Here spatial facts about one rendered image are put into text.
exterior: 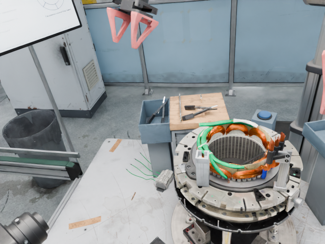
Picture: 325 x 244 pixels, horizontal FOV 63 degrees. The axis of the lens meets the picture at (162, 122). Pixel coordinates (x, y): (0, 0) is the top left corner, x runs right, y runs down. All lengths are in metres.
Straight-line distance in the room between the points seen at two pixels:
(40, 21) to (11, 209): 1.51
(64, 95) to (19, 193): 1.11
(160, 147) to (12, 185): 1.84
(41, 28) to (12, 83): 1.97
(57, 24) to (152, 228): 1.05
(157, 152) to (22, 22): 0.84
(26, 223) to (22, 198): 2.20
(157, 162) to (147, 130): 0.18
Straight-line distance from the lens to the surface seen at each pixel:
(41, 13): 1.46
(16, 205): 2.44
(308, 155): 1.19
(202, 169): 0.61
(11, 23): 1.40
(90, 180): 1.18
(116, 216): 1.03
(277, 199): 0.65
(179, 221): 0.95
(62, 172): 1.37
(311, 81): 1.05
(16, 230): 0.28
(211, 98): 1.02
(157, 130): 0.92
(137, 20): 0.61
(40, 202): 2.36
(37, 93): 3.24
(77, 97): 2.99
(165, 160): 1.04
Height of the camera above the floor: 1.59
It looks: 35 degrees down
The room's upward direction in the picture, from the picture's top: 8 degrees counter-clockwise
